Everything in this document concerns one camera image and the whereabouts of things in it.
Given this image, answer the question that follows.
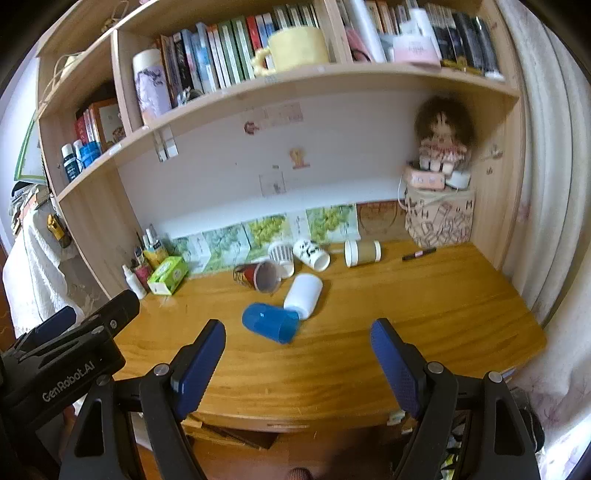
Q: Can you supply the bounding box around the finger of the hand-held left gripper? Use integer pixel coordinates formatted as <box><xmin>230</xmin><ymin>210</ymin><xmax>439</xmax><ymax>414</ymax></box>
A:
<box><xmin>13</xmin><ymin>305</ymin><xmax>78</xmax><ymax>354</ymax></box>
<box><xmin>76</xmin><ymin>289</ymin><xmax>141</xmax><ymax>344</ymax></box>

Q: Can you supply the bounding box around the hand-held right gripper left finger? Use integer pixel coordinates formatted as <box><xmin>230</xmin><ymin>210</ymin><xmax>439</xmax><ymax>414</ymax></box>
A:
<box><xmin>59</xmin><ymin>318</ymin><xmax>227</xmax><ymax>480</ymax></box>

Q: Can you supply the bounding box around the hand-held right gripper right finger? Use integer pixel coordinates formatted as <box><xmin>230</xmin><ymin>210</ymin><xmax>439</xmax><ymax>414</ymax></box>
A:
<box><xmin>370</xmin><ymin>318</ymin><xmax>542</xmax><ymax>480</ymax></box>

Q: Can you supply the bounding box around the blue plastic cup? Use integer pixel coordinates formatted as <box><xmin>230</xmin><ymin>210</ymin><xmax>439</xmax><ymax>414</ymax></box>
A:
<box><xmin>242</xmin><ymin>302</ymin><xmax>300</xmax><ymax>345</ymax></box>

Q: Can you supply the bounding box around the red patterned cup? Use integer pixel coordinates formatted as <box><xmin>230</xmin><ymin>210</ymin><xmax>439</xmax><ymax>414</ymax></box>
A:
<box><xmin>233</xmin><ymin>260</ymin><xmax>282</xmax><ymax>294</ymax></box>

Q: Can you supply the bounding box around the plain white cup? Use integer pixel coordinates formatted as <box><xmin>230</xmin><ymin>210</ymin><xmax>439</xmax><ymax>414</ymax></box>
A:
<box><xmin>283</xmin><ymin>272</ymin><xmax>324</xmax><ymax>319</ymax></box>

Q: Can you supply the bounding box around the beige cup white lid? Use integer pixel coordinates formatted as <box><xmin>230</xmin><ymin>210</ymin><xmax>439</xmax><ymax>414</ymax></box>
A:
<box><xmin>344</xmin><ymin>239</ymin><xmax>382</xmax><ymax>269</ymax></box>

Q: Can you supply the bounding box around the white striped cup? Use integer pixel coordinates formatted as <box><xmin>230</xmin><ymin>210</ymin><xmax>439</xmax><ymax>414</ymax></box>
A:
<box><xmin>267</xmin><ymin>240</ymin><xmax>297</xmax><ymax>278</ymax></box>

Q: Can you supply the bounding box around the white cup black print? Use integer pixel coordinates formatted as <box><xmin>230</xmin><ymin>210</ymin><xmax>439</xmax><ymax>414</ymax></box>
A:
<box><xmin>292</xmin><ymin>239</ymin><xmax>332</xmax><ymax>272</ymax></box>

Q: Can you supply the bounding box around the small white spray bottle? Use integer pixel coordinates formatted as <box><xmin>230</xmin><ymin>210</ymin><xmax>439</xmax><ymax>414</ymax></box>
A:
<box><xmin>121</xmin><ymin>264</ymin><xmax>147</xmax><ymax>299</ymax></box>

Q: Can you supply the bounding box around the pen holder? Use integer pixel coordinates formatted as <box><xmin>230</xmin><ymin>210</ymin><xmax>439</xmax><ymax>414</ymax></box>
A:
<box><xmin>131</xmin><ymin>257</ymin><xmax>153</xmax><ymax>283</ymax></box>

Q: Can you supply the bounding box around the white cloth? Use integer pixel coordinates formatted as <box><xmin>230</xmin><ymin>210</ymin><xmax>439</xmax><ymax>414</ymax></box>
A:
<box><xmin>2</xmin><ymin>220</ymin><xmax>89</xmax><ymax>334</ymax></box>

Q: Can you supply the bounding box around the green tissue box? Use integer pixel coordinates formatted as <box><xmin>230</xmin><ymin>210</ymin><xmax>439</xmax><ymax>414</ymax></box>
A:
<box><xmin>146</xmin><ymin>256</ymin><xmax>189</xmax><ymax>296</ymax></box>

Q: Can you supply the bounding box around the yellow green bottle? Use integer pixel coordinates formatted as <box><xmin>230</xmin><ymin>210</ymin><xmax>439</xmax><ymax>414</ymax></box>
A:
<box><xmin>142</xmin><ymin>224</ymin><xmax>170</xmax><ymax>269</ymax></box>

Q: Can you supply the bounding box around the brown engraved board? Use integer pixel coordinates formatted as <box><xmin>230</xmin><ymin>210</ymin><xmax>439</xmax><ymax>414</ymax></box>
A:
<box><xmin>356</xmin><ymin>200</ymin><xmax>407</xmax><ymax>243</ymax></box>

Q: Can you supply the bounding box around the patterned storage box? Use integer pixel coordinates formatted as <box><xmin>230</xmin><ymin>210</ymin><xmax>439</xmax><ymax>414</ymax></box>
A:
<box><xmin>404</xmin><ymin>185</ymin><xmax>476</xmax><ymax>249</ymax></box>

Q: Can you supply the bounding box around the dark blue bottle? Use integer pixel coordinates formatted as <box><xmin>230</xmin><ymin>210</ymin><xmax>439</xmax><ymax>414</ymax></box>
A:
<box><xmin>61</xmin><ymin>143</ymin><xmax>82</xmax><ymax>182</ymax></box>

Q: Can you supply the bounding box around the light blue bottle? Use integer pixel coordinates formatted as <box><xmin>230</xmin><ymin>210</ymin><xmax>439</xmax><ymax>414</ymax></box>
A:
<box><xmin>72</xmin><ymin>139</ymin><xmax>100</xmax><ymax>169</ymax></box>

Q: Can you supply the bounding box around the floral cloth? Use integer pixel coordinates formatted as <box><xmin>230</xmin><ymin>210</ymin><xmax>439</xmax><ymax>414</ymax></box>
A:
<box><xmin>502</xmin><ymin>323</ymin><xmax>591</xmax><ymax>464</ymax></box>

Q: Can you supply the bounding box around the row of red books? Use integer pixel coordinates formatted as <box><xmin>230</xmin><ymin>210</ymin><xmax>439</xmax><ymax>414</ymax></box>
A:
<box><xmin>74</xmin><ymin>99</ymin><xmax>128</xmax><ymax>154</ymax></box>

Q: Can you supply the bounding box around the pink box with face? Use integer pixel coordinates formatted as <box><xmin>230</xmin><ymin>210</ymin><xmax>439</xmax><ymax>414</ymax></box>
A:
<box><xmin>403</xmin><ymin>165</ymin><xmax>448</xmax><ymax>191</ymax></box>

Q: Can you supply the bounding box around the white purple thermos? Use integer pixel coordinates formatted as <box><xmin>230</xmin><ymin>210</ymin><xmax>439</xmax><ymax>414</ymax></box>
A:
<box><xmin>132</xmin><ymin>48</ymin><xmax>173</xmax><ymax>127</ymax></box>

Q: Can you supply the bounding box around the curly haired doll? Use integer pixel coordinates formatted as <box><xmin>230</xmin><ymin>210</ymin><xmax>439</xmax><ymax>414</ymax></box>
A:
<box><xmin>413</xmin><ymin>94</ymin><xmax>476</xmax><ymax>174</ymax></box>

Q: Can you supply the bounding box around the white curtain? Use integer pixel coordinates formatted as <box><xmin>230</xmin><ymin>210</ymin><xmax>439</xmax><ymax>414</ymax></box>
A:
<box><xmin>496</xmin><ymin>0</ymin><xmax>591</xmax><ymax>325</ymax></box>

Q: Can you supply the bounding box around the row of green white books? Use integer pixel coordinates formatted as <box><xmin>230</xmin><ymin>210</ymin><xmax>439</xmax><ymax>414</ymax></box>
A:
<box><xmin>159</xmin><ymin>2</ymin><xmax>331</xmax><ymax>108</ymax></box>

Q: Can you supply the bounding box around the wooden bookshelf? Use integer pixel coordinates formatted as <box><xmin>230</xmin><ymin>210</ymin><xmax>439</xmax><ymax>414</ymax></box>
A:
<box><xmin>34</xmin><ymin>0</ymin><xmax>528</xmax><ymax>302</ymax></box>

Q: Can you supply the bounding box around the pink packet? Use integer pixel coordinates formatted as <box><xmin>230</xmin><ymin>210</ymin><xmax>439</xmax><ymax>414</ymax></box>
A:
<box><xmin>392</xmin><ymin>34</ymin><xmax>442</xmax><ymax>66</ymax></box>

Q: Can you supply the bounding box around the yellow mug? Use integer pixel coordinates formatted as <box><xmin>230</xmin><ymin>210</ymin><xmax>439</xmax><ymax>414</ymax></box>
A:
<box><xmin>251</xmin><ymin>26</ymin><xmax>331</xmax><ymax>77</ymax></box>

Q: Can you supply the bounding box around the row of dark books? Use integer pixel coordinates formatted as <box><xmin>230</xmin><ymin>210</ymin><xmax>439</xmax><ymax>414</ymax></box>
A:
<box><xmin>336</xmin><ymin>0</ymin><xmax>507</xmax><ymax>80</ymax></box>

